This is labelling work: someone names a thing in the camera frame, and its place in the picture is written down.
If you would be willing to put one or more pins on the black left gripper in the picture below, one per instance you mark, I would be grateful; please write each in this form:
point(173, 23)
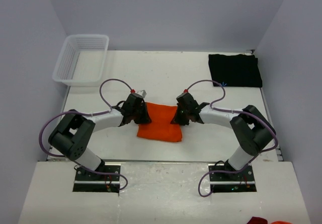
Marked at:
point(145, 119)

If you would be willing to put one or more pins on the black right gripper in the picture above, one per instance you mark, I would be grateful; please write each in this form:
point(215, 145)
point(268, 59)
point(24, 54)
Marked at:
point(178, 120)

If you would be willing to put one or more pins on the orange t shirt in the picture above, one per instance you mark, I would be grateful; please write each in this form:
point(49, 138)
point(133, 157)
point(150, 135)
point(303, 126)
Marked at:
point(160, 127)

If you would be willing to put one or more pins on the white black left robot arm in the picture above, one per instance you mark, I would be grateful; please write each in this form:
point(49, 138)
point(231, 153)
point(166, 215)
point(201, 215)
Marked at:
point(72, 134)

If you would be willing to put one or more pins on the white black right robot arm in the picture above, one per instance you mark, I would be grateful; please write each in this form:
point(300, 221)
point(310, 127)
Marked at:
point(250, 127)

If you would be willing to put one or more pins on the folded black t shirt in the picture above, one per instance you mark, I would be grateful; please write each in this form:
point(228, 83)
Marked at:
point(235, 70)

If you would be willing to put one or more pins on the white plastic mesh basket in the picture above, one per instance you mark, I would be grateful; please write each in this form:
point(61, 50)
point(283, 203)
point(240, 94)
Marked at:
point(81, 60)

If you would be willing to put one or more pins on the dark red cloth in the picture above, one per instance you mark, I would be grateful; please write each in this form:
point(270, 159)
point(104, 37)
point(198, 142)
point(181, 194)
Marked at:
point(257, 220)

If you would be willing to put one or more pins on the orange cloth at edge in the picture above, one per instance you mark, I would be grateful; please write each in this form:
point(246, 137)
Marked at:
point(281, 222)

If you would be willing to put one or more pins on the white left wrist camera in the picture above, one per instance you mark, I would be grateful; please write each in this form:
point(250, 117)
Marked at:
point(142, 93)

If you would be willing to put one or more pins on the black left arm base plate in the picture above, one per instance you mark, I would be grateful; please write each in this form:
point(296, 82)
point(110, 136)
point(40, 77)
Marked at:
point(85, 181)

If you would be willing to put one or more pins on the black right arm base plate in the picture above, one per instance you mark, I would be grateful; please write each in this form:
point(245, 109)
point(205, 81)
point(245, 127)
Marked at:
point(233, 183)

